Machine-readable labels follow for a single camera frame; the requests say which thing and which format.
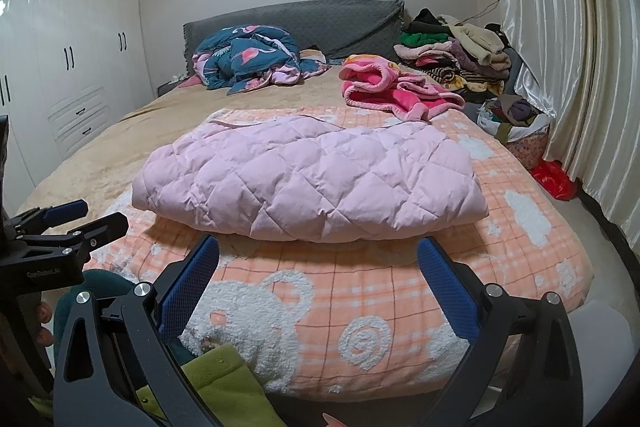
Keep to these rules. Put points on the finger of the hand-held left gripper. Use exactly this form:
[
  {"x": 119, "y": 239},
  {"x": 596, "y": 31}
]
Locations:
[
  {"x": 105, "y": 227},
  {"x": 65, "y": 209}
]

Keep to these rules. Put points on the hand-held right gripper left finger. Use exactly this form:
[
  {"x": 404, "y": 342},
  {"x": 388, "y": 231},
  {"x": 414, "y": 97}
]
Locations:
[{"x": 192, "y": 282}]

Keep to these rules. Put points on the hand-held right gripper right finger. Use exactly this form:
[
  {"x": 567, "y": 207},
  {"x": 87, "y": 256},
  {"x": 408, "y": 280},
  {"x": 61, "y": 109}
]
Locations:
[{"x": 447, "y": 294}]

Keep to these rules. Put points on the pink quilted jacket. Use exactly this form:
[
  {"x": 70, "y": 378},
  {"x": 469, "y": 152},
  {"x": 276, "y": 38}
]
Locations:
[{"x": 310, "y": 182}]

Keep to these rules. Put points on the floral basket of clothes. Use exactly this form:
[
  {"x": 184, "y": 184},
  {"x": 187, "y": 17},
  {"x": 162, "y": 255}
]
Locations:
[{"x": 525, "y": 147}]

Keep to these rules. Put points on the pile of folded clothes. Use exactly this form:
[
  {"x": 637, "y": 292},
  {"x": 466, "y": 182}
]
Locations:
[{"x": 465, "y": 52}]

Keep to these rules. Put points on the person's left hand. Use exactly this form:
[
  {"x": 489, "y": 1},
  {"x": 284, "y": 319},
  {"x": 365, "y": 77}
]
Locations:
[{"x": 45, "y": 312}]

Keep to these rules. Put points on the person's right hand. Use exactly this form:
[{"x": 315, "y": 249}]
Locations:
[{"x": 334, "y": 422}]

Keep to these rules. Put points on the peach checked bear blanket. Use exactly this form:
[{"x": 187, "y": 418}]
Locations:
[{"x": 375, "y": 297}]

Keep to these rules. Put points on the bed with beige sheet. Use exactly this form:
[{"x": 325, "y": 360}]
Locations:
[{"x": 125, "y": 137}]

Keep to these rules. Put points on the person's lime green fleece garment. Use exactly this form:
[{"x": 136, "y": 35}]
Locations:
[{"x": 225, "y": 382}]

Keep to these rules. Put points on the dark grey pillow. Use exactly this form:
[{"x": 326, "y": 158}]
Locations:
[{"x": 167, "y": 88}]

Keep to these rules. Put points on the red plastic bag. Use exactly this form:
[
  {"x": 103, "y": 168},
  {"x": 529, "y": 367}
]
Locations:
[{"x": 555, "y": 179}]

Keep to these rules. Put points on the white wardrobe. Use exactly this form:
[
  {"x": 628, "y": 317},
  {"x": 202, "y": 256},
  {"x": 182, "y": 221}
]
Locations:
[{"x": 75, "y": 32}]

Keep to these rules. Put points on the hot pink fleece garment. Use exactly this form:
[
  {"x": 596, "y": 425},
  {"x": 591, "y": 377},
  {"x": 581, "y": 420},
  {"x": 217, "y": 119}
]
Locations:
[{"x": 380, "y": 97}]

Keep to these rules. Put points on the blue flamingo print duvet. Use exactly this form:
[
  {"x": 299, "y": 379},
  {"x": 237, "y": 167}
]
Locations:
[{"x": 240, "y": 57}]

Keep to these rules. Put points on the grey chair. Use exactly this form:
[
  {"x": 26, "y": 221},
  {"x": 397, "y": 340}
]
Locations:
[{"x": 512, "y": 69}]

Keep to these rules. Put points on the grey padded headboard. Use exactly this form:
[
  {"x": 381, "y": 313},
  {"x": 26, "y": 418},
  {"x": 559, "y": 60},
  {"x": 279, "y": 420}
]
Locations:
[{"x": 340, "y": 27}]

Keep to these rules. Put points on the white satin curtain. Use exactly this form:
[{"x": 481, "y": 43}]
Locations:
[{"x": 575, "y": 32}]

